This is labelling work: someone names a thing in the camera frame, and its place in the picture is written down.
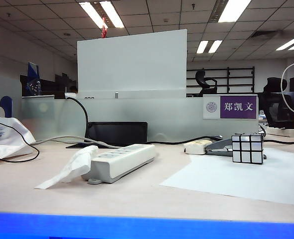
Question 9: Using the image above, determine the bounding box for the double tube ceiling light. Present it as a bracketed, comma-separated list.
[78, 0, 125, 29]
[196, 39, 223, 54]
[276, 37, 294, 51]

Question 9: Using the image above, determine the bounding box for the frosted glass desk partition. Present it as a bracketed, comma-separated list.
[20, 95, 260, 144]

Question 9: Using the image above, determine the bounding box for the grey stapler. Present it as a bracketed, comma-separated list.
[205, 138, 234, 157]

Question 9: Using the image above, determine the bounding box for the black mesh office chair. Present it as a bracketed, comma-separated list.
[257, 77, 294, 129]

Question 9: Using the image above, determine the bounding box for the black flat base pad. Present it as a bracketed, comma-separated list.
[65, 142, 105, 149]

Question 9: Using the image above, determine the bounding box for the purple and white name plate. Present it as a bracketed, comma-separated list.
[202, 94, 259, 121]

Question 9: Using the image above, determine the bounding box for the blue chair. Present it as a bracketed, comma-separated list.
[0, 96, 13, 118]

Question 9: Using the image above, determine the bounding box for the white upright board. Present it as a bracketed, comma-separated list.
[77, 29, 188, 100]

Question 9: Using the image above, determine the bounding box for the black shelf rack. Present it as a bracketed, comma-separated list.
[186, 66, 256, 97]

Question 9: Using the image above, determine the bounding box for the single panel ceiling light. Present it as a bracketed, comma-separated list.
[217, 0, 252, 23]

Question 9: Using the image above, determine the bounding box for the white looping cable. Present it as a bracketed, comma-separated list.
[280, 59, 294, 113]

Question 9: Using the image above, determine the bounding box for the black rectangular device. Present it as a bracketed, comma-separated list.
[86, 121, 148, 146]

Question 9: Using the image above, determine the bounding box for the grey power strip cable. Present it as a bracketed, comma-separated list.
[29, 135, 123, 149]

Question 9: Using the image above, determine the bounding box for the red hanging ornament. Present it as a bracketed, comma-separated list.
[101, 16, 108, 39]

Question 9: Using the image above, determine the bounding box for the blue flag decoration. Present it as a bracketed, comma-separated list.
[25, 62, 42, 97]

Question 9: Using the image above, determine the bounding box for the thin black wire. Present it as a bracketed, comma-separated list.
[0, 121, 40, 163]

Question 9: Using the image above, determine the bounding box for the plastic bag of papers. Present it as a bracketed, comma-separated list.
[0, 116, 37, 166]

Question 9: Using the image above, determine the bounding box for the black cable on desk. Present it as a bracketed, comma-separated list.
[147, 135, 223, 145]

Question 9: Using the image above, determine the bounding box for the white crumpled tissue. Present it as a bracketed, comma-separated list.
[34, 145, 99, 190]

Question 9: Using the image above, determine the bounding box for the thick black cable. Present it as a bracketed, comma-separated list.
[66, 97, 90, 140]

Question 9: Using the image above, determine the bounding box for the white paper sheet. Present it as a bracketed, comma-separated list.
[159, 147, 294, 208]

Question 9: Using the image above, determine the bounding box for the white power strip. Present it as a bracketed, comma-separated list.
[81, 143, 157, 185]

